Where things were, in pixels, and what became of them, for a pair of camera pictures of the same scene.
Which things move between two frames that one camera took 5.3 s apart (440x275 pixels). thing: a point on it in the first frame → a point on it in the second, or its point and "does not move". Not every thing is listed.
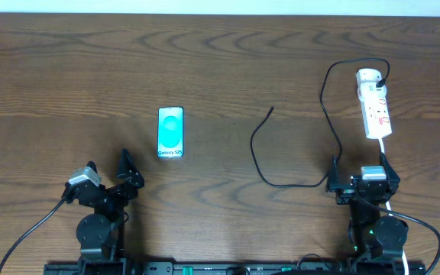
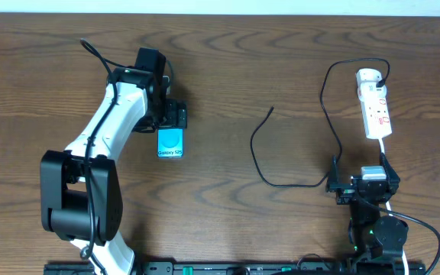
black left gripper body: [108, 192] → [175, 115]
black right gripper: [345, 192] does not move
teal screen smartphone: [170, 132] does not move
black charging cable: [327, 114] does not move
